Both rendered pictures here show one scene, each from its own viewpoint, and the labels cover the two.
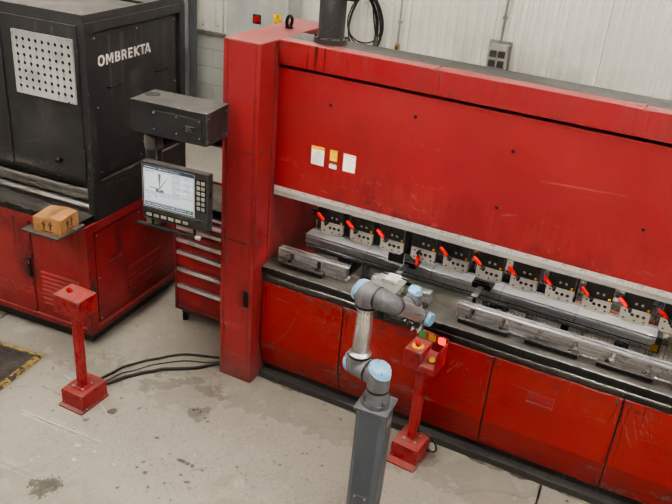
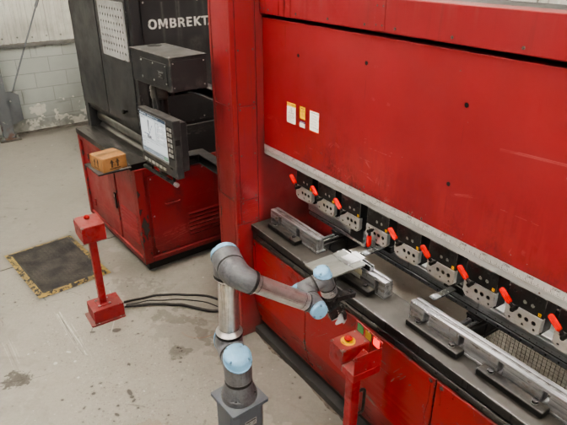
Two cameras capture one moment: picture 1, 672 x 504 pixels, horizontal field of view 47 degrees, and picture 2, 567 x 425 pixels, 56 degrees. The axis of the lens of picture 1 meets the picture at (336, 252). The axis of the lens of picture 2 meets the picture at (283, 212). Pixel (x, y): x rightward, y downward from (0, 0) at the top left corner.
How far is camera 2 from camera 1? 2.39 m
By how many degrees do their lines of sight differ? 28
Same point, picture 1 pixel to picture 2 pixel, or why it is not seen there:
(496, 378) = (439, 408)
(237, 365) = not seen: hidden behind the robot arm
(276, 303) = (261, 264)
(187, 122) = (159, 67)
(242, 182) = (226, 137)
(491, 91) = (439, 18)
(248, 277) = (234, 233)
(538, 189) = (497, 161)
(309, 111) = (283, 63)
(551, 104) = (513, 29)
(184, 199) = (162, 145)
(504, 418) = not seen: outside the picture
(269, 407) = not seen: hidden behind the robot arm
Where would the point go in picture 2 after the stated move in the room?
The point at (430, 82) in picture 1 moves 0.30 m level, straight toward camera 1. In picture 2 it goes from (376, 15) to (338, 22)
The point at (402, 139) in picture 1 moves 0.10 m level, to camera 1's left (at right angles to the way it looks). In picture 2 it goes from (355, 92) to (336, 89)
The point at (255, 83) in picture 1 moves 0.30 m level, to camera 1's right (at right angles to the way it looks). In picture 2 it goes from (227, 30) to (273, 34)
